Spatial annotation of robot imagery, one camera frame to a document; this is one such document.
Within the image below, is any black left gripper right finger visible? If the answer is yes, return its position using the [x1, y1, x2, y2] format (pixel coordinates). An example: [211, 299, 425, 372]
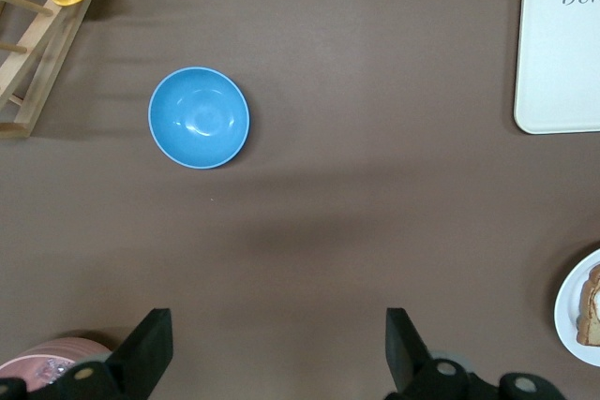
[384, 307, 498, 400]

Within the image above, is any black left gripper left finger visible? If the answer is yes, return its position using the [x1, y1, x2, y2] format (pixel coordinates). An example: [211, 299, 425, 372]
[27, 308, 173, 400]

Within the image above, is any blue bowl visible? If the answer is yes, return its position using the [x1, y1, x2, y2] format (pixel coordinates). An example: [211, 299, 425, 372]
[148, 67, 251, 170]

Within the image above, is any wooden mug rack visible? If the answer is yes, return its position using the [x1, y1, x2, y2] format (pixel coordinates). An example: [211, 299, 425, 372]
[0, 0, 116, 141]

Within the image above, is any pink bowl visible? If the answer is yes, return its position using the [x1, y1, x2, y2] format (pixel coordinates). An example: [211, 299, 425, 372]
[0, 336, 113, 392]

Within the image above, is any bread slice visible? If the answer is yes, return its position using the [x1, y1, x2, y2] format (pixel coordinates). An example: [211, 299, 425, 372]
[575, 262, 600, 346]

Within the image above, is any metal ladle spoon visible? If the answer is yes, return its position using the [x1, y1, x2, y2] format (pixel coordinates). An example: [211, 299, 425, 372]
[36, 356, 77, 385]

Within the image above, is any white round plate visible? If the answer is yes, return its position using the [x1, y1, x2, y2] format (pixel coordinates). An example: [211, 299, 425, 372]
[553, 247, 600, 367]

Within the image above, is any cream bear print tray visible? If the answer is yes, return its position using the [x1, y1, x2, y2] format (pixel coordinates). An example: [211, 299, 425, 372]
[513, 0, 600, 135]

